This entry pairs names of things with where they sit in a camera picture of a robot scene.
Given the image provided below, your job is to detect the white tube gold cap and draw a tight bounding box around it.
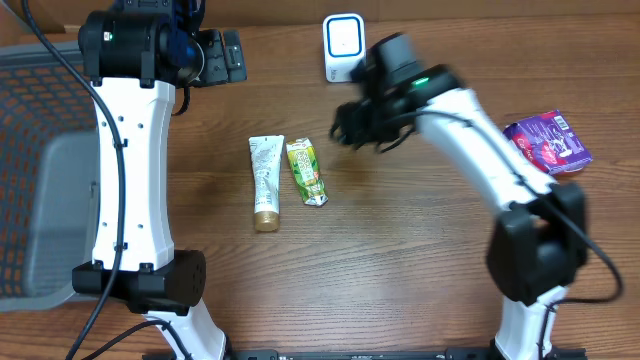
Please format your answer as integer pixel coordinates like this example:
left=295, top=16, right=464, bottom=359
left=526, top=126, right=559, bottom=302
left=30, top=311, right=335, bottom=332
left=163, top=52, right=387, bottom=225
left=249, top=135, right=284, bottom=232

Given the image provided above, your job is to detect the green yellow drink pouch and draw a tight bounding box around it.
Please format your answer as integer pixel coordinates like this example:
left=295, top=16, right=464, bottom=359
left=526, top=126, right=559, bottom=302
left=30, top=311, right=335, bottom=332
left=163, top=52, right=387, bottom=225
left=286, top=138, right=328, bottom=207

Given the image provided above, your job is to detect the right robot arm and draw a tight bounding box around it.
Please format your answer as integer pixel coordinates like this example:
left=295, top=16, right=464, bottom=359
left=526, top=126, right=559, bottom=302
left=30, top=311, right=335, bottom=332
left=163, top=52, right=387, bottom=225
left=330, top=33, right=587, bottom=359

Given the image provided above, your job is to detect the purple pad package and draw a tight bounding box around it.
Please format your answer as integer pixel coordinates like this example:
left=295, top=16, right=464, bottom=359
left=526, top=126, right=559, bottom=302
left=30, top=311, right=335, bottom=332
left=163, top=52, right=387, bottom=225
left=503, top=110, right=593, bottom=175

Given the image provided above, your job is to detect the white barcode scanner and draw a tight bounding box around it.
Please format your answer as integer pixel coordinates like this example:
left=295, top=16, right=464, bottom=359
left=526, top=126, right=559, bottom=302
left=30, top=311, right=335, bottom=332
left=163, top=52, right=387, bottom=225
left=322, top=13, right=366, bottom=83

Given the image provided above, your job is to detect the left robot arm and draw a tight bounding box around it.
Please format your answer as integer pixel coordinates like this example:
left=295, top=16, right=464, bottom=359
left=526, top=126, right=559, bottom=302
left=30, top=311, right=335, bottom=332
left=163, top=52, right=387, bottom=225
left=72, top=1, right=246, bottom=359

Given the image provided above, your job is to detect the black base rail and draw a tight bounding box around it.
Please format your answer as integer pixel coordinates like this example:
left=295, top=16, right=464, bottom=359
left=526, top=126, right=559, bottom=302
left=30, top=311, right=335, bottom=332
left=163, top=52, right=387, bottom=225
left=142, top=347, right=589, bottom=360

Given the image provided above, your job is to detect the grey plastic basket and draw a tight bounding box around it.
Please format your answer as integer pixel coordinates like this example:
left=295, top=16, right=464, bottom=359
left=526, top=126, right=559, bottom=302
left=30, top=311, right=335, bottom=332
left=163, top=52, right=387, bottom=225
left=1, top=44, right=99, bottom=312

